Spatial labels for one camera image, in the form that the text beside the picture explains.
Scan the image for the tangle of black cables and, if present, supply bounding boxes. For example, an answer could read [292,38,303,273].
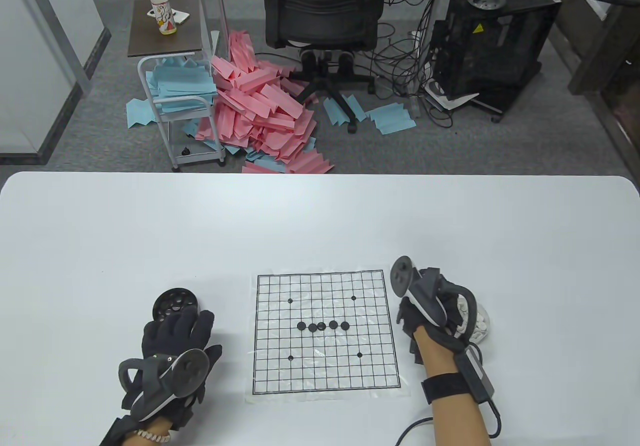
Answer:
[370,0,453,129]

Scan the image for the person's right hand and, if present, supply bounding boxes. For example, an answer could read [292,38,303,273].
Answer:
[397,268,475,366]

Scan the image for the black round container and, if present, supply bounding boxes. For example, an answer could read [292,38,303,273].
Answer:
[151,287,199,322]

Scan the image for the white metal cart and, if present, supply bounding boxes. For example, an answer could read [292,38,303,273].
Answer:
[137,51,227,172]

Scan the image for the person's left forearm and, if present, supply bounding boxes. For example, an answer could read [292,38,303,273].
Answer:
[132,418,173,446]

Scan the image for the brown side table top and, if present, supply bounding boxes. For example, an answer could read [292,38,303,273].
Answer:
[127,0,207,59]

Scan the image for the grid board sheet in plastic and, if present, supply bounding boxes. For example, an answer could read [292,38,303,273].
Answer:
[248,266,401,402]

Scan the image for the black office chair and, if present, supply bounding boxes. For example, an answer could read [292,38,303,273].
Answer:
[257,0,390,134]

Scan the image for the white round container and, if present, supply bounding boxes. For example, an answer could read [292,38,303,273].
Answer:
[452,300,492,344]

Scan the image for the pile of pink paper sheets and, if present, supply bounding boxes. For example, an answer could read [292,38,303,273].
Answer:
[194,30,335,175]

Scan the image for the person's left hand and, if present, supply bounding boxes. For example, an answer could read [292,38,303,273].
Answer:
[121,307,223,431]

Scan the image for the clear drink bottle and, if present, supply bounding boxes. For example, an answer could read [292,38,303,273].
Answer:
[148,0,177,36]

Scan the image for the black left wrist camera strap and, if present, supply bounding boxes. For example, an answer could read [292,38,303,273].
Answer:
[97,416,138,446]

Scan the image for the blue paper sheet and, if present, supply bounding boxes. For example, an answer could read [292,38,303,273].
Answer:
[126,98,156,129]
[322,95,368,126]
[365,103,417,136]

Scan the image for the black wrist camera strap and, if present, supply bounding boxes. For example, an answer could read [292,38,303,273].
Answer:
[421,336,496,406]
[97,416,138,446]

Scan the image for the grey hand controller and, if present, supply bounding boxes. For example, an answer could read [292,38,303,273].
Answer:
[390,257,477,339]
[117,348,211,422]

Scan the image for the pile of black Go stones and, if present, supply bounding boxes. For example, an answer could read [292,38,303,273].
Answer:
[159,292,195,316]

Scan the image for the black computer tower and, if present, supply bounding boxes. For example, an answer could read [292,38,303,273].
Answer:
[431,0,563,116]

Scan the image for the pile of white Go stones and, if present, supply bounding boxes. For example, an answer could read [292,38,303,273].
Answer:
[457,302,490,336]

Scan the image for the white paper packet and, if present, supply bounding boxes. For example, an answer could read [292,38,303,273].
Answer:
[146,8,191,24]

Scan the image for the grey left hand controller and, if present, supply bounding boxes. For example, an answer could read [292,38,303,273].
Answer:
[117,348,211,422]

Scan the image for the grey right hand controller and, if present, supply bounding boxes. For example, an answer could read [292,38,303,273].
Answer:
[390,257,477,339]

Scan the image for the black right wrist camera strap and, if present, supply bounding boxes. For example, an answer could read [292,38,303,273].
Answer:
[421,336,496,406]

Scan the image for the white papers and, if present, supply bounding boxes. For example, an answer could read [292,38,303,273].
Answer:
[424,80,481,111]

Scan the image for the stack of blue paper sheets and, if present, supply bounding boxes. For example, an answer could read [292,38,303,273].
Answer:
[145,58,218,114]

